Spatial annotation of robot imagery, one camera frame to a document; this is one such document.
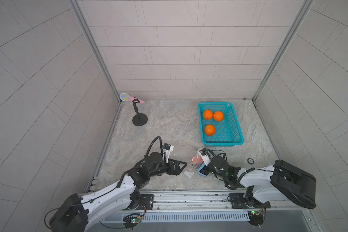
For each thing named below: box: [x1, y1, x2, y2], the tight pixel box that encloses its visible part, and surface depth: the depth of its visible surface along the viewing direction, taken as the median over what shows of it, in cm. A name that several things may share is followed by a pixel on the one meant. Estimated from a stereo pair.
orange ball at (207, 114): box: [202, 109, 214, 121], surface depth 102 cm
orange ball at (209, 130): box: [203, 124, 216, 136], surface depth 96 cm
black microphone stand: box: [132, 98, 148, 127], surface depth 104 cm
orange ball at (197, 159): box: [191, 154, 204, 165], surface depth 76 cm
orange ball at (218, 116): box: [213, 111, 224, 122], surface depth 101 cm
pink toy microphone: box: [119, 92, 145, 104], surface depth 84 cm
